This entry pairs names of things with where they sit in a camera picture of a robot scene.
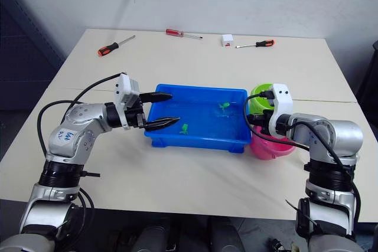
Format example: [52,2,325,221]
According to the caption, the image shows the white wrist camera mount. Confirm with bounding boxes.
[113,73,142,131]
[267,83,295,139]

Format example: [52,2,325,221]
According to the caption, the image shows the dark grey cabinet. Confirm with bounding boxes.
[0,0,67,111]

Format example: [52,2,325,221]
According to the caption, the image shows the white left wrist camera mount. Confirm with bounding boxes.
[113,73,142,131]

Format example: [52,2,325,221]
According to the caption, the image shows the blue plastic tub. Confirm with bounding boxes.
[144,83,252,154]

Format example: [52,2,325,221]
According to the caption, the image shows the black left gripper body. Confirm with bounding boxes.
[123,102,147,130]

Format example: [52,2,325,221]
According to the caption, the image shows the dark grey rounded shape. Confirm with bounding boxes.
[138,224,171,252]

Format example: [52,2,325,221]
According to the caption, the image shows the small black floor device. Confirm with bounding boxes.
[268,238,285,252]

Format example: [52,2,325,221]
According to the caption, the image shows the large orange black screwdriver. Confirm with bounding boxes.
[96,35,136,57]

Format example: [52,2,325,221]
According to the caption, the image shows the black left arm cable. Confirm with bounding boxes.
[38,72,128,158]

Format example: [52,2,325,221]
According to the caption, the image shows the small orange black screwdriver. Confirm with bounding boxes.
[235,38,276,49]

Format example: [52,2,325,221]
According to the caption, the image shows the green plastic bucket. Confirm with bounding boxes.
[249,84,277,114]

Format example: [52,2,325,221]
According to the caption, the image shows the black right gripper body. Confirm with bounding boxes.
[247,109,274,136]

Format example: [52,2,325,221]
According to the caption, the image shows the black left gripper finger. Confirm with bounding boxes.
[144,116,181,132]
[138,91,174,103]

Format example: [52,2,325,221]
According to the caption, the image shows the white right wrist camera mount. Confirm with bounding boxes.
[267,83,295,139]

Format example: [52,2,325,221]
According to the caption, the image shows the red handled screwdriver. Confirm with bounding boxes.
[165,28,204,40]

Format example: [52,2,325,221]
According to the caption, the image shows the pink plastic bucket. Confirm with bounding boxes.
[250,125,296,161]

